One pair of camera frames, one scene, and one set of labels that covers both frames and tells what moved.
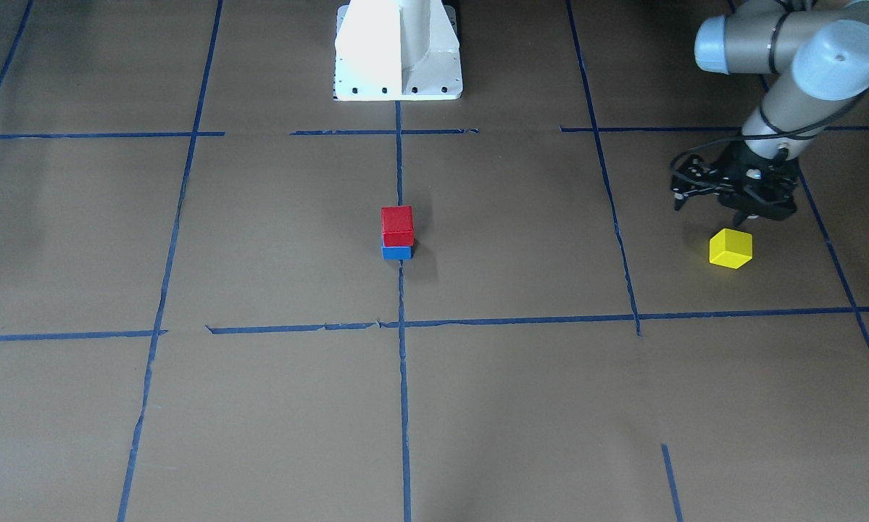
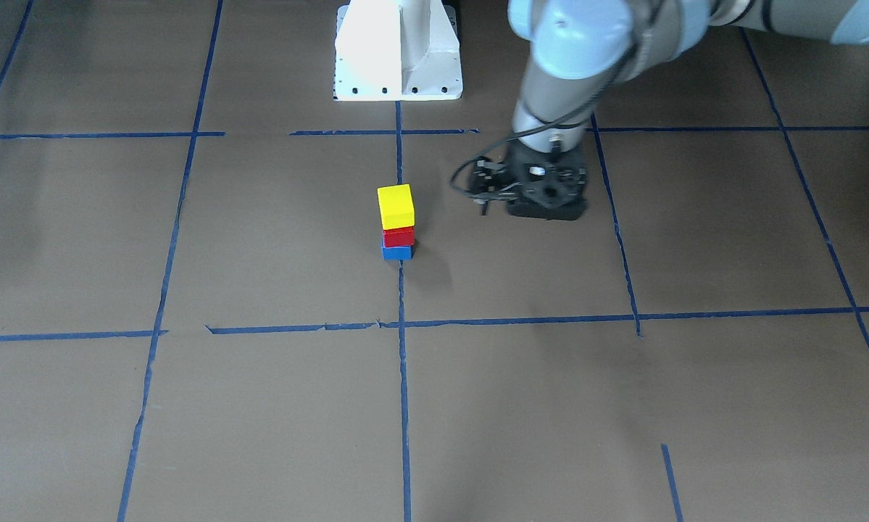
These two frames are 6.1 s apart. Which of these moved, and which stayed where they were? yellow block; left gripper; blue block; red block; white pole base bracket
Moved: yellow block; left gripper
Stayed: blue block; red block; white pole base bracket
